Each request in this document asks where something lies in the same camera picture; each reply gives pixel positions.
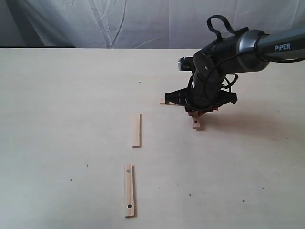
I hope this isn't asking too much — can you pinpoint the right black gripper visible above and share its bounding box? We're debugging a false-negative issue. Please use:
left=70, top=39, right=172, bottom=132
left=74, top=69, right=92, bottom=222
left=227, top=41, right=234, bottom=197
left=164, top=73, right=237, bottom=116

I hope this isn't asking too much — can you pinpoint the wood strip with magnets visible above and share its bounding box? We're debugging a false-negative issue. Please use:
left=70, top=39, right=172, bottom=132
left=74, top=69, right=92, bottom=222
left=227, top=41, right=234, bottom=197
left=192, top=113, right=201, bottom=129
left=124, top=164, right=136, bottom=218

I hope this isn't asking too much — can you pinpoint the plain wood strip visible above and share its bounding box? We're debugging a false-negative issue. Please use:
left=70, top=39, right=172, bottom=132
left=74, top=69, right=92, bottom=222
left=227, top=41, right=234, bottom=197
left=160, top=101, right=183, bottom=106
left=132, top=112, right=141, bottom=148

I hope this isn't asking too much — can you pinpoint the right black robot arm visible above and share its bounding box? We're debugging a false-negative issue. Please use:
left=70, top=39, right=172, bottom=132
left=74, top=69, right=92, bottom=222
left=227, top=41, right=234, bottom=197
left=164, top=28, right=305, bottom=115

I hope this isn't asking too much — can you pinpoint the white backdrop cloth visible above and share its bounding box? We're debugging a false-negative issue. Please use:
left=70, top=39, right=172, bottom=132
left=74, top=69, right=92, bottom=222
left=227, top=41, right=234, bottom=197
left=0, top=0, right=305, bottom=49

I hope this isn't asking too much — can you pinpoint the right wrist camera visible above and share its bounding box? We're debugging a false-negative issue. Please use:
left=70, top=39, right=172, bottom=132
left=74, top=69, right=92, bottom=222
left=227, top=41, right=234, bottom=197
left=178, top=57, right=193, bottom=71

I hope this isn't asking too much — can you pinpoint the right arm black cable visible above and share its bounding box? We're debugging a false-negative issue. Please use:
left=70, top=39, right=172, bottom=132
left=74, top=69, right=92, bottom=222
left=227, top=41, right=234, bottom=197
left=206, top=15, right=248, bottom=39

